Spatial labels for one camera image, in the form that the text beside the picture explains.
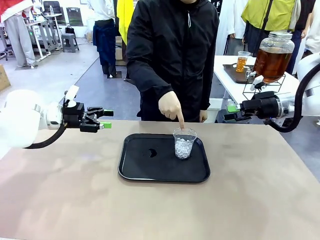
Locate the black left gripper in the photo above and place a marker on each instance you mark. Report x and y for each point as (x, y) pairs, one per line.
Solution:
(73, 115)

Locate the figure with navy apron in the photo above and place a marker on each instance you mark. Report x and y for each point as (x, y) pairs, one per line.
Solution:
(105, 37)

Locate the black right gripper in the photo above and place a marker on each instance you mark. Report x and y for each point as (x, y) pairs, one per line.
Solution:
(267, 105)

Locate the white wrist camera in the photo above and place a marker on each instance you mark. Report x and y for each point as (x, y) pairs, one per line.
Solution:
(257, 83)
(72, 93)

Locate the black bag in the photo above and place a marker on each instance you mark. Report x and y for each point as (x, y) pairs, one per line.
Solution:
(70, 29)

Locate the glass tea drink dispenser jar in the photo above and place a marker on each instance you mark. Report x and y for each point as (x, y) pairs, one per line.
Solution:
(273, 60)

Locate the white plastic bin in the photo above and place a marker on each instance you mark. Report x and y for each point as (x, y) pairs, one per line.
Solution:
(216, 110)

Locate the person's left hand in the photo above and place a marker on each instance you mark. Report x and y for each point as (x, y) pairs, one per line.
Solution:
(203, 115)

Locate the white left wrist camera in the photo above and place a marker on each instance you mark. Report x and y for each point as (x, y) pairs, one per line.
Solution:
(72, 93)

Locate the dark brown serving tray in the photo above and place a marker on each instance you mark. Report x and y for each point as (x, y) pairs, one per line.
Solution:
(231, 75)

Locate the yellow-green jacket on mannequin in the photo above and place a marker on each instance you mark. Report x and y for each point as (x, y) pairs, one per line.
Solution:
(270, 15)

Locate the yellow hanging cloth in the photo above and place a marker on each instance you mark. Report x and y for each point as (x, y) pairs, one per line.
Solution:
(123, 20)

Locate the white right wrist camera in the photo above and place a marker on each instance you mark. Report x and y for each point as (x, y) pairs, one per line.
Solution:
(257, 83)

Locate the person torso in black jacket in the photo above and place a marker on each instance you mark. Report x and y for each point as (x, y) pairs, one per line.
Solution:
(180, 50)

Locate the white hanging garment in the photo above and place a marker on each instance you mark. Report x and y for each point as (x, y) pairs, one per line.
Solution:
(230, 25)

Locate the person's right forearm black sleeve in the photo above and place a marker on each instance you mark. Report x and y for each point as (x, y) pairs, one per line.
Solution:
(152, 85)

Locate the person's right hand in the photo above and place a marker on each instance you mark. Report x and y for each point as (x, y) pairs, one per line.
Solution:
(170, 105)

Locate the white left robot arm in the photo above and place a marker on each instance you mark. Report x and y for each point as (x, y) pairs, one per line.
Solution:
(22, 120)

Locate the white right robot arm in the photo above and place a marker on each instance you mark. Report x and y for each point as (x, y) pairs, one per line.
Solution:
(310, 100)

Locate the short clear plastic iced cup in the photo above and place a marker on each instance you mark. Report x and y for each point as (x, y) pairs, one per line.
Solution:
(184, 147)

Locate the grey plastic stool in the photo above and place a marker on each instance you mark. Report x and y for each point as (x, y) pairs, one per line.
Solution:
(70, 42)

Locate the metal dispenser tap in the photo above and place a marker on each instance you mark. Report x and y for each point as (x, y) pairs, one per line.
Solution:
(250, 74)

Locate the grey standing desk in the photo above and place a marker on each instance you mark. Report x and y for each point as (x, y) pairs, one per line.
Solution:
(42, 30)

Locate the black plastic serving tray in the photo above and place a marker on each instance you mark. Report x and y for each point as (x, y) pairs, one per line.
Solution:
(163, 170)

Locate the bystander in grey trousers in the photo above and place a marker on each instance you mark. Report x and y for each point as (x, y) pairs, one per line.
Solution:
(20, 37)

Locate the cardboard box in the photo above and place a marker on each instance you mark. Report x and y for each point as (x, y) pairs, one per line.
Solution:
(3, 77)

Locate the tall clear plastic iced cup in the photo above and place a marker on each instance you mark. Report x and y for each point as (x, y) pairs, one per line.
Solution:
(242, 62)

